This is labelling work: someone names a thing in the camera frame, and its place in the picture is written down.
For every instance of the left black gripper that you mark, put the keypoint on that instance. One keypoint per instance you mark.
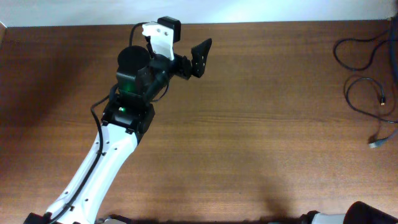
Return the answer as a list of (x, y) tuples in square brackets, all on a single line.
[(187, 68)]

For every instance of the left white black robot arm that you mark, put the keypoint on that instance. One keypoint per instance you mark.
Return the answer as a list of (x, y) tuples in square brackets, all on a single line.
[(142, 73)]

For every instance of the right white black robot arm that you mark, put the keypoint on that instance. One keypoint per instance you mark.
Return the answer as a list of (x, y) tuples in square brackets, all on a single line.
[(358, 213)]

